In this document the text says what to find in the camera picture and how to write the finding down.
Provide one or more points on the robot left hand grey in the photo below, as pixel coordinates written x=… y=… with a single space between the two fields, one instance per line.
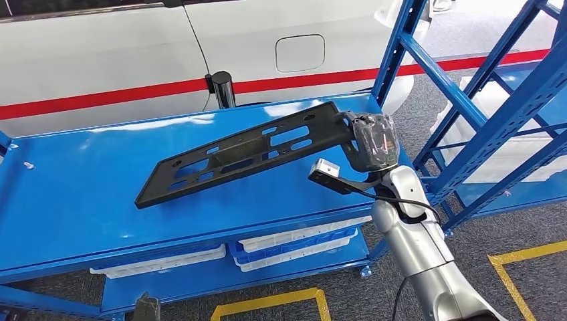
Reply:
x=147 y=310

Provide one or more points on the robot right hand grey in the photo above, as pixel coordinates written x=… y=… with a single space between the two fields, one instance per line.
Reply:
x=372 y=141

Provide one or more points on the black slotted plate part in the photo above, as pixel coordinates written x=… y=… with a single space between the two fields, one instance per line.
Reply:
x=239 y=155

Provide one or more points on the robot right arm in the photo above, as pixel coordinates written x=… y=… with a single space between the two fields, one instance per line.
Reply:
x=416 y=248

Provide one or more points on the blue metal shelf rack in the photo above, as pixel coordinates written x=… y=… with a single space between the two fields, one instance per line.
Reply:
x=509 y=111
x=133 y=186

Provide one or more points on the clear plastic hand wrap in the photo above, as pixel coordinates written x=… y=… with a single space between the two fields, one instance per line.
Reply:
x=376 y=133

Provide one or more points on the white car fuel flap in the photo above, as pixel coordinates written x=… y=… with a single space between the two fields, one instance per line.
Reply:
x=300 y=53

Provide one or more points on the yellow tape floor square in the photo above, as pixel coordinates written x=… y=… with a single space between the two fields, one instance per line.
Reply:
x=265 y=299
x=531 y=251

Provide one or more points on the blue plastic crate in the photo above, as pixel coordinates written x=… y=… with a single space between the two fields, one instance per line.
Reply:
x=288 y=248

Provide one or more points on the small white screw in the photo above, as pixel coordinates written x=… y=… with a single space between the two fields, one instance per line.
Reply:
x=29 y=165

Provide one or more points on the white car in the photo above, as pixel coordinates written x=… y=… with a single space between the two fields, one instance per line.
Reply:
x=110 y=53

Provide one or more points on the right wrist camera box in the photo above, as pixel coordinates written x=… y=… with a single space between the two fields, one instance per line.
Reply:
x=325 y=170

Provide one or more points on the black glossy cylinder post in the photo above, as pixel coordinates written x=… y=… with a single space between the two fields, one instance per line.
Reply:
x=223 y=91

